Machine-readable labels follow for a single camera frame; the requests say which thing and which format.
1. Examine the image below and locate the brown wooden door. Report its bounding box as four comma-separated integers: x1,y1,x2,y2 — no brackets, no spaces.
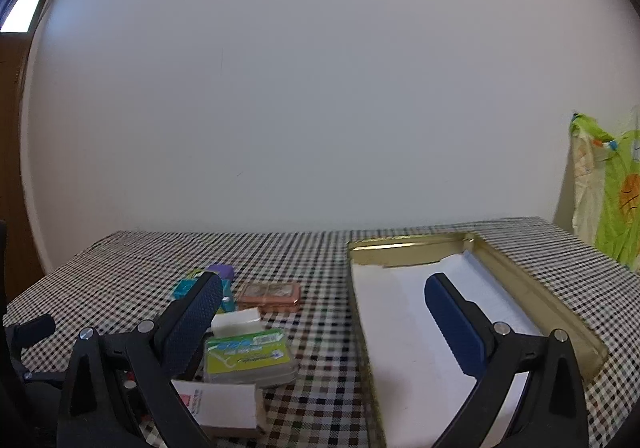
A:
1,0,48,299

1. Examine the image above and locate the copper framed card box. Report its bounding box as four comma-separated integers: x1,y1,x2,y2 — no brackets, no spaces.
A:
236,282,302,313

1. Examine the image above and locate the blue toy building block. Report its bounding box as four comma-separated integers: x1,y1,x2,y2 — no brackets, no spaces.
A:
172,270,236,313

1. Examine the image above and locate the checkered tablecloth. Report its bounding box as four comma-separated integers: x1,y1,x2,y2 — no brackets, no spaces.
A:
6,217,639,447

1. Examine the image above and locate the green patterned hanging cloth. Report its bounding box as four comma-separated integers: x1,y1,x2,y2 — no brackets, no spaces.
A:
570,112,639,271

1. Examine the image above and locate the green floss pick box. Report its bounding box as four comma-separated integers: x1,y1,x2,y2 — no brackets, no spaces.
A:
202,329,298,388

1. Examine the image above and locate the gold metal tin tray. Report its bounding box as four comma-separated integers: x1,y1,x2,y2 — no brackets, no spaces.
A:
347,233,608,447

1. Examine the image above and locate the white note pad block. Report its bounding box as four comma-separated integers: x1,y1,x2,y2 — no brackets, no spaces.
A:
171,380,267,438

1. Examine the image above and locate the white paper tray liner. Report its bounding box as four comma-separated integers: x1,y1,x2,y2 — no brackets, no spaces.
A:
352,252,540,447

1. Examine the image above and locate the purple cube block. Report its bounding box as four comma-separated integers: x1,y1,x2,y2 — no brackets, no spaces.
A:
205,264,235,281

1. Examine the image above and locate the white power adapter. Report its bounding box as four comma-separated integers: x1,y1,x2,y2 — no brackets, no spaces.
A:
210,308,265,338

